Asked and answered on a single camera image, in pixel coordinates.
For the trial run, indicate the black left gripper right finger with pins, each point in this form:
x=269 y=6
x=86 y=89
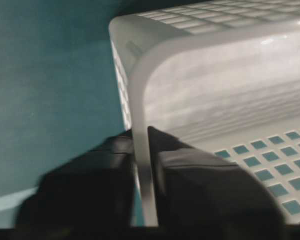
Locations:
x=196 y=188

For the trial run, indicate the white perforated plastic basket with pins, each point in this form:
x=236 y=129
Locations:
x=224 y=77

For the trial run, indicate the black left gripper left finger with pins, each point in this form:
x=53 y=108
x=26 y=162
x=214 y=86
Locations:
x=96 y=188

